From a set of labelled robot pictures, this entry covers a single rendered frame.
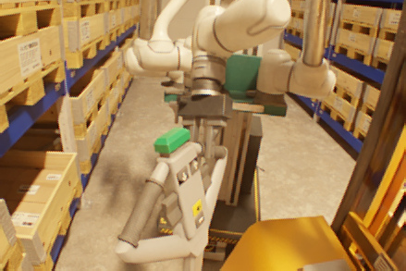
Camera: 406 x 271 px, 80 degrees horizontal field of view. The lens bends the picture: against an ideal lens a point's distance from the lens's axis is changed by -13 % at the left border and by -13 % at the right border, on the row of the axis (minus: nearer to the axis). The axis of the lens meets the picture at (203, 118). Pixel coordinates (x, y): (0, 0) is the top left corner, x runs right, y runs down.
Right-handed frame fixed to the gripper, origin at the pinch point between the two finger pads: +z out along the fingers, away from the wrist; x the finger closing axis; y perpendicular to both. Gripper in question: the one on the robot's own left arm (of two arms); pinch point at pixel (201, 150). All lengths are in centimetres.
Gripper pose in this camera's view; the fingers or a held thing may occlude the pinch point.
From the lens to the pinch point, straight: 68.5
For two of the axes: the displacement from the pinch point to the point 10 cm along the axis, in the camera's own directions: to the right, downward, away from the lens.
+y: -5.0, -1.8, -8.5
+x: 8.6, 0.0, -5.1
